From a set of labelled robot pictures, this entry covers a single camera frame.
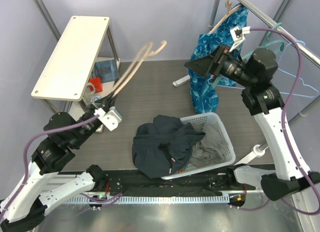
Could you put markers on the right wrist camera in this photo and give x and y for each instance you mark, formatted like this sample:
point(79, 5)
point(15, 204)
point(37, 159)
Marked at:
point(238, 36)

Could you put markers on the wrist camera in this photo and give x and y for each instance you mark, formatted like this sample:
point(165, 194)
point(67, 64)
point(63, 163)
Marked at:
point(110, 119)
point(238, 36)

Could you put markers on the grey cloth in basket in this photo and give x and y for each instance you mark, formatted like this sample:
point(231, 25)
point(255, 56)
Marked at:
point(209, 150)

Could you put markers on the white laundry basket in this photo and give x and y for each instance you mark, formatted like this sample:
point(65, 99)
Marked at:
point(197, 123)

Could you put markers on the red box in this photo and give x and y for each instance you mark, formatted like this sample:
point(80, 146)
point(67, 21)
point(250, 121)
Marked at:
point(96, 85)

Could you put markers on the clear glass mug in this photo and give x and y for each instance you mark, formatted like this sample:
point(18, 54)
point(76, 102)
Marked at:
point(89, 92)

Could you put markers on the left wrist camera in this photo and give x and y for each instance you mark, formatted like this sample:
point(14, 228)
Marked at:
point(110, 119)

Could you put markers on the dark navy shorts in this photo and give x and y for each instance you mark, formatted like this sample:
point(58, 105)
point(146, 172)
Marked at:
point(164, 147)

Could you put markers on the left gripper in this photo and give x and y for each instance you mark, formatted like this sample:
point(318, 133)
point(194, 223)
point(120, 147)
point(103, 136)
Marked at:
point(108, 101)

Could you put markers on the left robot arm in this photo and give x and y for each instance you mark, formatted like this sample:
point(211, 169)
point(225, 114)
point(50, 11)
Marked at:
point(45, 155)

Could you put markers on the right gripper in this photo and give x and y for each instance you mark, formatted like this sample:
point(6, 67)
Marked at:
point(202, 65)

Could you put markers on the blue book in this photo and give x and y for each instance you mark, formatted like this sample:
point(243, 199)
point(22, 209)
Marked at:
point(106, 70)

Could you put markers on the teal plastic hanger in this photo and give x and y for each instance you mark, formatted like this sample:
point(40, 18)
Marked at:
point(222, 36)

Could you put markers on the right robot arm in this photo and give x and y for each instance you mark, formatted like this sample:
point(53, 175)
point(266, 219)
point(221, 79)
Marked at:
point(265, 104)

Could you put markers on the white side shelf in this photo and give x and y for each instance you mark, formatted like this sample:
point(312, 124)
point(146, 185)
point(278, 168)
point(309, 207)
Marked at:
point(68, 69)

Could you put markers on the beige wooden hanger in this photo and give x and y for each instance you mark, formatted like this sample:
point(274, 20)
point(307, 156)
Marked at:
point(226, 12)

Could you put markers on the blue floral shorts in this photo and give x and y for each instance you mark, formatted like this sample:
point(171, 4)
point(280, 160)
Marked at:
point(204, 97)

